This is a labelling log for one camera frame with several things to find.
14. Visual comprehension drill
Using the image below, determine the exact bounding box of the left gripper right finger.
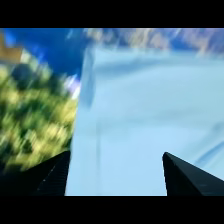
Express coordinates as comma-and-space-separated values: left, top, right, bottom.
162, 151, 224, 197

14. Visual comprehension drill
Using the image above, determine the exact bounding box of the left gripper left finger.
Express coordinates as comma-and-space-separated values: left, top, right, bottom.
0, 150, 72, 197

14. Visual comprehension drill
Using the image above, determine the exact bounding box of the light blue shirt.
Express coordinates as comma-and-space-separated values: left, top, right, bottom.
64, 45, 224, 197

